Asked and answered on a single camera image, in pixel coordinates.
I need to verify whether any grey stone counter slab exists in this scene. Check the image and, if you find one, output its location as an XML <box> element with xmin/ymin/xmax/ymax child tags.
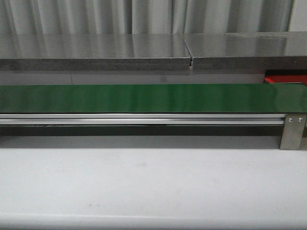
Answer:
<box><xmin>184</xmin><ymin>32</ymin><xmax>307</xmax><ymax>70</ymax></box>
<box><xmin>0</xmin><ymin>34</ymin><xmax>190</xmax><ymax>71</ymax></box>

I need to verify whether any red plastic tray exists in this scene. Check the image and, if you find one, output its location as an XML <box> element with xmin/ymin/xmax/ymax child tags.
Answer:
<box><xmin>264</xmin><ymin>75</ymin><xmax>307</xmax><ymax>85</ymax></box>

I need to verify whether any grey pleated curtain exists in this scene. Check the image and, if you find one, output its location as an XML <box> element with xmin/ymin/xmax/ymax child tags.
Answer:
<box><xmin>0</xmin><ymin>0</ymin><xmax>294</xmax><ymax>35</ymax></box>

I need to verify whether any aluminium conveyor frame rail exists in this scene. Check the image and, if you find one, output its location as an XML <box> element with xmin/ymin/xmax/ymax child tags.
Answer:
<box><xmin>0</xmin><ymin>113</ymin><xmax>285</xmax><ymax>125</ymax></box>

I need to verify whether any grey stone counter right slab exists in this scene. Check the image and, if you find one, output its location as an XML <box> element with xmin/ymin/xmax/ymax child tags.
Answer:
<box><xmin>184</xmin><ymin>32</ymin><xmax>307</xmax><ymax>70</ymax></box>

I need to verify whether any grey stone counter left slab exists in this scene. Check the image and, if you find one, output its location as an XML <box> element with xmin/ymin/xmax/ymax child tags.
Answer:
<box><xmin>0</xmin><ymin>34</ymin><xmax>190</xmax><ymax>71</ymax></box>

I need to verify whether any green conveyor belt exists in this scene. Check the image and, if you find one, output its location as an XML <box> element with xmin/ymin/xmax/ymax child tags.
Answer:
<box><xmin>0</xmin><ymin>83</ymin><xmax>307</xmax><ymax>114</ymax></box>

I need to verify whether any steel conveyor support bracket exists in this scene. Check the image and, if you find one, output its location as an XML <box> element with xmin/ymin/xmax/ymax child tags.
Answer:
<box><xmin>279</xmin><ymin>114</ymin><xmax>307</xmax><ymax>150</ymax></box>

